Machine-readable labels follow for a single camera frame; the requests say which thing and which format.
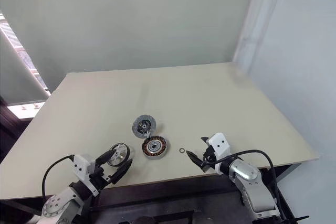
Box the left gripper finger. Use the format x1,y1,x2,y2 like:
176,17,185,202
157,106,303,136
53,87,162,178
110,158,133,185
94,150,119,170

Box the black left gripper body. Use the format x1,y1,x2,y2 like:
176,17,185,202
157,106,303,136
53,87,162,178
88,164,119,191

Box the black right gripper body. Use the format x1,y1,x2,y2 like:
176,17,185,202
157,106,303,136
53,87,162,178
201,144,219,173

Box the grey round rotor disc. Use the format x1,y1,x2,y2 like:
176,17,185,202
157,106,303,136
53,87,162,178
132,113,159,140

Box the silver spoked motor rotor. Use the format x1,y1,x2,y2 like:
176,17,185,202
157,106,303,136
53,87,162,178
107,142,135,167

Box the copper wound motor stator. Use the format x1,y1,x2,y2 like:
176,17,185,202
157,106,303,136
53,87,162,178
141,134,170,160

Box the white window sill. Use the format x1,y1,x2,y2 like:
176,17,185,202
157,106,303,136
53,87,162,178
6,99,48,120

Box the dark wooden furniture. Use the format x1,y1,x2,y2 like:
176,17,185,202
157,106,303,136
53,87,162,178
0,94,33,158

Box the white window blind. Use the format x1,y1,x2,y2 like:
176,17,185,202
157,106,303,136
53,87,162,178
0,10,52,98

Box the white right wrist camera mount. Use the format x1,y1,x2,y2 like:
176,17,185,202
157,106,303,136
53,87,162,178
207,132,232,158

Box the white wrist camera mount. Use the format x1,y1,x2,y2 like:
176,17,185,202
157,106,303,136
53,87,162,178
207,132,232,158
72,153,99,197

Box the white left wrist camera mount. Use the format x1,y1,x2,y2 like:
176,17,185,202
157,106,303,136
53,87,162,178
72,153,99,197

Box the dark table frame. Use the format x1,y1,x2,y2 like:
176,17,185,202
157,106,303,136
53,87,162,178
0,157,320,224

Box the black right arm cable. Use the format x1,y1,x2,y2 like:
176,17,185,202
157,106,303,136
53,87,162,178
208,150,289,221

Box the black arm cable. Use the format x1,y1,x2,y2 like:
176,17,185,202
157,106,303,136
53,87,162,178
208,150,289,221
41,155,76,200

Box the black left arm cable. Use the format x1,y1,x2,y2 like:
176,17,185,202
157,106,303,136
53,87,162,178
41,155,76,200

